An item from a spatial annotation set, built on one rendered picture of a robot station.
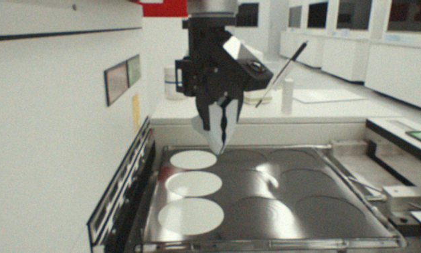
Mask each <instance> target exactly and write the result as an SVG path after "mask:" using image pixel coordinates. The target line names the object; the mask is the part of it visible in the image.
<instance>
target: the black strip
mask: <svg viewBox="0 0 421 253"><path fill-rule="evenodd" d="M365 127H366V128H368V129H369V130H371V131H373V132H375V133H377V134H378V135H380V136H381V137H383V138H385V139H387V140H389V141H390V142H391V143H392V144H394V145H395V146H398V147H399V148H401V149H403V150H404V151H406V152H408V153H409V154H411V155H413V156H414V157H415V158H417V159H419V160H421V148H419V147H417V146H415V145H413V144H412V143H409V141H407V140H405V139H403V138H401V137H399V136H398V135H395V134H394V133H391V132H390V131H388V130H386V129H384V128H382V126H380V125H378V124H376V123H375V122H372V121H370V120H369V119H366V123H365Z"/></svg>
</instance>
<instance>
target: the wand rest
mask: <svg viewBox="0 0 421 253"><path fill-rule="evenodd" d="M288 61H289V60H287V61H286V62H285V63H284V65H283V66H282V68H281V69H280V70H279V71H278V73H277V74H276V76H275V77H274V78H273V79H272V81H271V82H270V84H269V86H270V87H271V88H272V90H274V91H275V92H276V91H277V90H278V87H279V86H280V85H281V84H282V83H283V87H282V108H281V112H282V113H283V114H291V112H292V95H293V86H294V80H291V79H285V78H286V77H287V76H288V75H289V72H290V71H291V70H292V69H293V68H294V67H295V66H296V64H295V63H294V62H293V61H290V63H289V64H288V65H287V67H286V68H285V69H284V70H283V72H282V74H281V75H280V76H279V78H277V79H276V77H277V76H278V75H279V74H280V71H281V70H282V69H283V68H284V67H285V65H286V64H287V62H288ZM275 80H276V81H275ZM274 81H275V82H274ZM273 82H274V84H272V83H273Z"/></svg>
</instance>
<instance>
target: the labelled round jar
mask: <svg viewBox="0 0 421 253"><path fill-rule="evenodd" d="M164 74H165V75H164V82H165V97H166V98H167V99H170V100H181V99H185V98H187V96H184V95H183V94H182V93H178V92H176V81H175V65H169V66H165V67H164ZM178 81H179V85H180V86H181V70H180V69H178Z"/></svg>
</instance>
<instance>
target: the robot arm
mask: <svg viewBox="0 0 421 253"><path fill-rule="evenodd" d="M237 13H238V0H187V14H188V15H191V17H188V20H182V29H187V31H188V56H184V57H183V59H181V60H175V81H176V92H178V93H182V94H183V95H184V96H187V97H190V98H193V97H195V105H196V109H197V112H198V115H196V116H194V117H192V119H191V125H192V127H193V129H194V130H196V131H197V132H198V133H199V134H201V135H203V136H204V137H205V138H206V141H207V143H208V145H209V147H210V148H211V149H212V151H213V152H214V153H215V154H217V155H219V154H222V153H223V151H224V149H225V147H226V144H227V142H228V141H229V140H230V138H231V136H232V134H233V132H234V129H235V127H236V123H237V122H238V119H239V117H240V113H241V110H242V106H243V101H244V92H253V91H259V90H266V89H267V87H268V85H269V83H270V81H271V80H272V78H273V76H274V74H273V73H272V71H271V70H269V69H268V68H267V67H266V66H265V65H264V64H263V63H262V62H261V61H260V60H259V59H258V58H256V57H255V56H254V54H253V53H252V52H251V51H250V50H249V49H248V48H247V47H246V46H243V45H242V44H241V43H240V42H239V41H238V40H237V39H236V37H235V36H234V35H233V34H232V33H230V32H229V31H228V30H225V27H234V26H236V17H234V15H236V14H237ZM178 69H180V70H181V86H180V85H179V81H178ZM215 102H216V104H214V103H215Z"/></svg>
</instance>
